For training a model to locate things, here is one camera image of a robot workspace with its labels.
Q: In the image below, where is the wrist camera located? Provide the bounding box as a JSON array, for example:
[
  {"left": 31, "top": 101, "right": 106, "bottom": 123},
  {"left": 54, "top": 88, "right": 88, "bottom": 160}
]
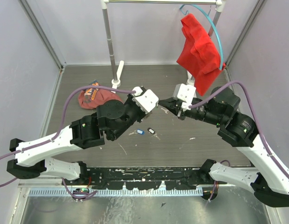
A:
[
  {"left": 172, "top": 84, "right": 196, "bottom": 111},
  {"left": 132, "top": 86, "right": 159, "bottom": 114}
]

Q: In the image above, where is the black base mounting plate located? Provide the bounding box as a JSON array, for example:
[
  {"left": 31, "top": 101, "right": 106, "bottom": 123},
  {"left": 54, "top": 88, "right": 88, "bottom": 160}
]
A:
[{"left": 65, "top": 167, "right": 214, "bottom": 190}]

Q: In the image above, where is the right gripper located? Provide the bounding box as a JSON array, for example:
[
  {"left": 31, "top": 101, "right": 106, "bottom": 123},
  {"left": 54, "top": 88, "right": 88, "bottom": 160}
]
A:
[{"left": 160, "top": 95, "right": 224, "bottom": 126}]

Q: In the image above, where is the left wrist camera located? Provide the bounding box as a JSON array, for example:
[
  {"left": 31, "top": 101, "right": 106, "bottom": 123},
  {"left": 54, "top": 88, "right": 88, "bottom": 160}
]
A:
[{"left": 132, "top": 86, "right": 159, "bottom": 114}]

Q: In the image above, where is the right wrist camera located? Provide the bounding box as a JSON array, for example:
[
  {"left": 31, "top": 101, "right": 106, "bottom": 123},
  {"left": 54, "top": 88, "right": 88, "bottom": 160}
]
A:
[{"left": 172, "top": 84, "right": 196, "bottom": 111}]

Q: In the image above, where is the white clothes rack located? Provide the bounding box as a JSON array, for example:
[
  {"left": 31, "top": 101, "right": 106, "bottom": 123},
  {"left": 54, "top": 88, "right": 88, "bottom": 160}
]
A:
[{"left": 100, "top": 0, "right": 221, "bottom": 89}]

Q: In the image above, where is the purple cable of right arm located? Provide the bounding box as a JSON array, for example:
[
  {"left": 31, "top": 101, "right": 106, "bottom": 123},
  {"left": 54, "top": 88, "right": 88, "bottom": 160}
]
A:
[{"left": 188, "top": 80, "right": 289, "bottom": 206}]

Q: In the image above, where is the key with blue tag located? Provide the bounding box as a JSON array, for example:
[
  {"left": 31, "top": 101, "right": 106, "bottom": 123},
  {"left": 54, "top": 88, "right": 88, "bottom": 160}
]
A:
[{"left": 129, "top": 129, "right": 145, "bottom": 136}]

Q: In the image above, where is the crumpled dusty red shirt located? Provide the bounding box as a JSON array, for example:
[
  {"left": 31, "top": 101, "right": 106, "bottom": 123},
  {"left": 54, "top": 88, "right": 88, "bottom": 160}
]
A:
[{"left": 78, "top": 88, "right": 123, "bottom": 110}]

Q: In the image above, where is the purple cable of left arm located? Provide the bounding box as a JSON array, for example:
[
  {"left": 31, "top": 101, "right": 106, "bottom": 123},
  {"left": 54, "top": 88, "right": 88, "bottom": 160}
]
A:
[{"left": 0, "top": 85, "right": 139, "bottom": 201}]

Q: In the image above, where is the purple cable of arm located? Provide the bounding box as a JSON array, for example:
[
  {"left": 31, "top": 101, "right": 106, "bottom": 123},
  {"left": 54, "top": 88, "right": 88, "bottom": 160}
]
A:
[
  {"left": 188, "top": 80, "right": 289, "bottom": 206},
  {"left": 0, "top": 85, "right": 139, "bottom": 201}
]

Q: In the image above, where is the blue clothes hanger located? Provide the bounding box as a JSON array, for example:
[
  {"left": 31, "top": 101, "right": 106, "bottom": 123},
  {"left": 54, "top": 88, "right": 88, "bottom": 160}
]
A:
[{"left": 188, "top": 0, "right": 226, "bottom": 70}]

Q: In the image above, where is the red cloth on hanger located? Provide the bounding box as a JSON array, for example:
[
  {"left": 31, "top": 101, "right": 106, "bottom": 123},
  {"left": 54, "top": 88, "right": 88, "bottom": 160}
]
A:
[{"left": 177, "top": 14, "right": 226, "bottom": 96}]

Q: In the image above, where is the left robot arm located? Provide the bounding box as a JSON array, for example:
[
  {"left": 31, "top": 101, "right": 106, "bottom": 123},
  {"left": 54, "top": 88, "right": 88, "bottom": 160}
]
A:
[{"left": 7, "top": 95, "right": 158, "bottom": 185}]

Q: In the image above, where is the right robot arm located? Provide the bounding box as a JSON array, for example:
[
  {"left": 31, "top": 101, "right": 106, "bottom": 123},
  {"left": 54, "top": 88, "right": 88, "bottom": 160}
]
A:
[{"left": 158, "top": 87, "right": 289, "bottom": 208}]

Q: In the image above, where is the key with black windowed tag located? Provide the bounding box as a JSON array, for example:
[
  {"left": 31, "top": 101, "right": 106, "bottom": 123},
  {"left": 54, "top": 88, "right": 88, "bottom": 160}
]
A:
[{"left": 147, "top": 127, "right": 160, "bottom": 140}]

